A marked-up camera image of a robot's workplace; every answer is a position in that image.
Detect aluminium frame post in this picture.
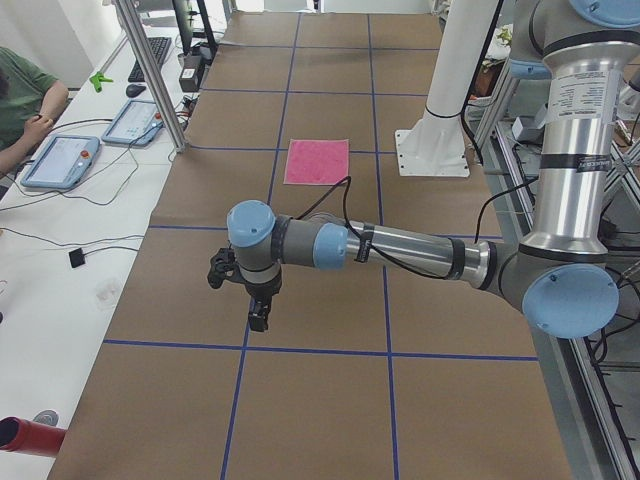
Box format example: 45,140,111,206
113,0,186,153

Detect black power adapter box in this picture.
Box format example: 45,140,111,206
179,55,205,93

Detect teach pendant far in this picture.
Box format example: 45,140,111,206
101,99,163,147

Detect small black square pad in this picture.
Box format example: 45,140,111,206
68,248,86,269

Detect teach pendant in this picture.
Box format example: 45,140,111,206
21,135,100,190
101,99,163,147

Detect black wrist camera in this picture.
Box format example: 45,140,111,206
207,247,244,289

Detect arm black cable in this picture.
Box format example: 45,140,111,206
294,175,539,279

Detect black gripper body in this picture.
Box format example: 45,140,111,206
242,269,281,316

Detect white central pedestal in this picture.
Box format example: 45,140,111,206
395,0,501,178

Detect person in green shirt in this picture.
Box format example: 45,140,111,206
1,47,69,174

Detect aluminium frame structure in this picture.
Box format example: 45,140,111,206
473,71,639,479

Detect green clamp tool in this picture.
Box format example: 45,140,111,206
89,71,113,93

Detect black keyboard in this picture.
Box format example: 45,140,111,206
127,36,173,84

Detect pink and grey towel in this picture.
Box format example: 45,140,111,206
284,139,349,185

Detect teach pendant near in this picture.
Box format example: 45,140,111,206
21,135,100,190

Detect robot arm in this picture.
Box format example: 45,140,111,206
208,1,639,339

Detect black computer mouse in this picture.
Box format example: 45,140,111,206
125,84,146,98

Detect red cylinder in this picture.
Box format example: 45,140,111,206
1,417,66,458

